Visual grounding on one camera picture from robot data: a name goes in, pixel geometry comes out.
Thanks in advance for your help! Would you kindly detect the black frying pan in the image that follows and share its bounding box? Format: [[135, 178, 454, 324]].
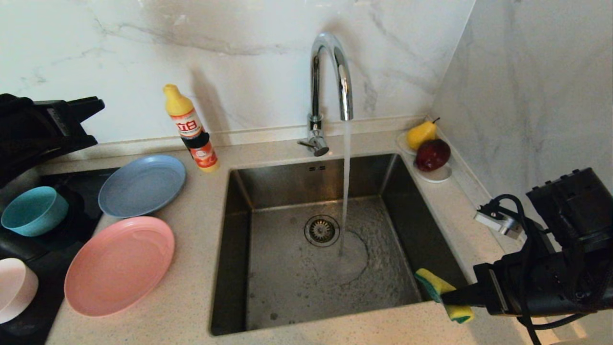
[[29, 189, 101, 252]]

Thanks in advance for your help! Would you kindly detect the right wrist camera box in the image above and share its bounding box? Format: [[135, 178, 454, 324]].
[[473, 203, 525, 240]]

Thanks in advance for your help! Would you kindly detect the pink plate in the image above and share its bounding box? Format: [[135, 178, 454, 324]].
[[64, 216, 176, 318]]

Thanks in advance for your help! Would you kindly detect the stainless steel sink basin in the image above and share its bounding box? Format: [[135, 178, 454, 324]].
[[209, 153, 475, 336]]

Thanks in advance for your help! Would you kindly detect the small white fruit dish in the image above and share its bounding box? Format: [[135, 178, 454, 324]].
[[397, 131, 453, 184]]

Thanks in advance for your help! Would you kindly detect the blue grey plate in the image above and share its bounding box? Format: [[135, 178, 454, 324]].
[[98, 155, 187, 219]]

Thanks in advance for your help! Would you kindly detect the round metal drain strainer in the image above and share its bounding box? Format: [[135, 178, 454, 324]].
[[304, 214, 341, 248]]

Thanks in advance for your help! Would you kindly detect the orange dish soap bottle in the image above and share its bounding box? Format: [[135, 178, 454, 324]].
[[163, 84, 220, 173]]

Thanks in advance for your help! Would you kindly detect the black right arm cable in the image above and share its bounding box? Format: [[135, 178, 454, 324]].
[[479, 194, 613, 345]]

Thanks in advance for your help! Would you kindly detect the pale pink bowl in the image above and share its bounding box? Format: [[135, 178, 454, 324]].
[[0, 258, 39, 325]]

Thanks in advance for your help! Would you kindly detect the dark red apple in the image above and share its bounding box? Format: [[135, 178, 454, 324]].
[[415, 138, 452, 172]]

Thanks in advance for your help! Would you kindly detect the teal bowl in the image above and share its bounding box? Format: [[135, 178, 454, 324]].
[[0, 186, 69, 238]]

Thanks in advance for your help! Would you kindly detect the yellow green sponge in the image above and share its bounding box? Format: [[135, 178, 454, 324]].
[[415, 268, 475, 324]]

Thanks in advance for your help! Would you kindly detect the yellow pear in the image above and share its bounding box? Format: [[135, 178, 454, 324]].
[[407, 117, 441, 151]]

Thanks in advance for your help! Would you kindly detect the chrome gooseneck faucet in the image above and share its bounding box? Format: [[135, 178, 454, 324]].
[[297, 32, 354, 157]]

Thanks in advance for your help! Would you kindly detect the black glass cooktop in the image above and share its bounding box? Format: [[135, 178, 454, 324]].
[[0, 168, 120, 345]]

